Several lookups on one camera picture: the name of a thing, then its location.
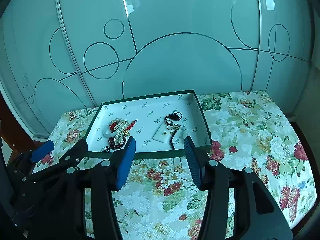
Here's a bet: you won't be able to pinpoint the green jewelry box tray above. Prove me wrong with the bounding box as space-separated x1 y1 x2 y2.
85 90 212 159

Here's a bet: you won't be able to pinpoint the pale green jade bangle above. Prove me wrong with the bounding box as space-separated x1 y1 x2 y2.
103 125 118 138

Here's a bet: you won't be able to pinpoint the dark red bead bracelet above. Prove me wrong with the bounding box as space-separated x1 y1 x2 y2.
101 137 127 153

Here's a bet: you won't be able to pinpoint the red cord gold pendant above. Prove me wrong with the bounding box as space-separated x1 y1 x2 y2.
125 120 137 131

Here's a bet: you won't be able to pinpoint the frosted glass wardrobe doors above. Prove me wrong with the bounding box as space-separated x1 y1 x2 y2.
1 0 315 139

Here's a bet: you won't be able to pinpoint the white jade plaque black cord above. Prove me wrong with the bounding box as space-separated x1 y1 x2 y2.
152 113 182 144

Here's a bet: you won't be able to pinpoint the black bead bracelet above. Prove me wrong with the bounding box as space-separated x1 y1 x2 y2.
169 125 190 151

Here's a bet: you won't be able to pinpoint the white pearl necklace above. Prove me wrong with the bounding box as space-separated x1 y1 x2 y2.
109 120 132 145

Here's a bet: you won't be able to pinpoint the red tassel gold locket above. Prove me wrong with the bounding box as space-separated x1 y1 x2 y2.
109 120 119 132

